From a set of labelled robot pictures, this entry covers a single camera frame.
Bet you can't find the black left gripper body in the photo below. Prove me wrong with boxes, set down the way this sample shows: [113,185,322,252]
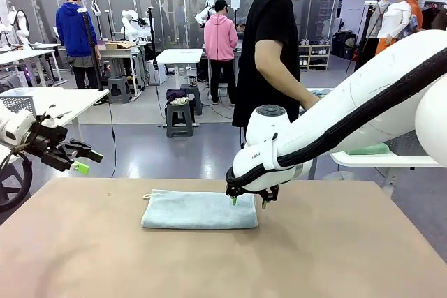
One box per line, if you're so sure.
[26,124,69,159]

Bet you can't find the pale blue-grey towel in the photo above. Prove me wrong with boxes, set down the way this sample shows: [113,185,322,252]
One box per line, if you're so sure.
[140,188,258,230]

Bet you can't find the person's right forearm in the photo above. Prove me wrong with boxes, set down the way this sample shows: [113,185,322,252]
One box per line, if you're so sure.
[256,62,310,110]

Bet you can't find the person's right hand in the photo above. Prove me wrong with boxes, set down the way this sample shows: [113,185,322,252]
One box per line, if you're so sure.
[302,94,321,110]

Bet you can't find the translucent plastic box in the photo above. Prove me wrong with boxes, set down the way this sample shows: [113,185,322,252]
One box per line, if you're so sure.
[0,87,36,98]

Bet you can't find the grey plastic step stool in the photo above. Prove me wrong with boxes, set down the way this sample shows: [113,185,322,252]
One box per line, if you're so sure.
[166,102,195,139]
[180,83,203,117]
[107,76,133,104]

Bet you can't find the white workbench table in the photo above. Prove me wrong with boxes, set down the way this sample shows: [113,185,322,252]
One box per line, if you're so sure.
[0,43,64,88]

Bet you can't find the grey robot workbench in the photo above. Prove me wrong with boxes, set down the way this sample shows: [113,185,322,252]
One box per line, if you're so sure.
[59,45,152,98]

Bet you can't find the purple cloth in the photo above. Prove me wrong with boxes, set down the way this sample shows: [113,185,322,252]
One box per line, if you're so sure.
[166,88,189,102]

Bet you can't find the cardboard box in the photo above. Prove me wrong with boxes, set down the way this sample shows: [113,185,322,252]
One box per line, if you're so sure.
[105,40,136,50]

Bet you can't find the person in blue hoodie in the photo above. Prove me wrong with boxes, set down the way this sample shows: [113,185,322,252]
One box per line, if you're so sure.
[55,0,102,90]

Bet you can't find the black pole stand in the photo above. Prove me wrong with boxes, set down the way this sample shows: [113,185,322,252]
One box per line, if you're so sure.
[146,6,159,86]

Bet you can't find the white height-adjustable table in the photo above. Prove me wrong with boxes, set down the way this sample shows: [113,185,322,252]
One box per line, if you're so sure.
[156,48,204,128]

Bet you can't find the wooden shoe shelf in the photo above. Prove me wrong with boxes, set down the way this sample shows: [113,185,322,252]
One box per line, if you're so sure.
[298,43,331,71]

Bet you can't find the person in pink hoodie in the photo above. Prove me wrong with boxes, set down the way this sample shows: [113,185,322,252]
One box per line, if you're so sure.
[203,0,239,106]

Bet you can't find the person in black clothes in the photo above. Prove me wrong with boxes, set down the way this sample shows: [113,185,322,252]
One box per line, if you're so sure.
[232,0,324,151]

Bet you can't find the mannequin with orange trousers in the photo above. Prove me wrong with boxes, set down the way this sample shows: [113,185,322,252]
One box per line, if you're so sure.
[375,0,399,55]

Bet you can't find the mannequin with white sweater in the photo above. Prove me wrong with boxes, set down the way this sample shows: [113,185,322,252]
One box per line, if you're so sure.
[376,0,416,39]

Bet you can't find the mannequin with orange shirt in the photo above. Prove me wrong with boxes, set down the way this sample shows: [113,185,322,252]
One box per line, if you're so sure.
[406,0,427,32]

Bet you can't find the clothes rack with dark clothes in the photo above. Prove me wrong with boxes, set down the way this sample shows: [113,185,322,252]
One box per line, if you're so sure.
[420,1,447,32]

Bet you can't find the black floor cable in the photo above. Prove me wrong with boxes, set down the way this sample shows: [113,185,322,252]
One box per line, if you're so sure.
[107,90,117,177]

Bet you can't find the black left arm cable sleeve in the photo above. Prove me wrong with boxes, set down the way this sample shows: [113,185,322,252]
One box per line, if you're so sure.
[0,151,34,214]

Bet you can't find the black arm cable sleeve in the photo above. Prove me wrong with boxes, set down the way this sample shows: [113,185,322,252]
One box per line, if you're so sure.
[225,62,447,194]
[0,151,34,214]

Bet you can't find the black right arm cable sleeve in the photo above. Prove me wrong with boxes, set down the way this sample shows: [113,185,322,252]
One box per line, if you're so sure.
[225,62,447,194]

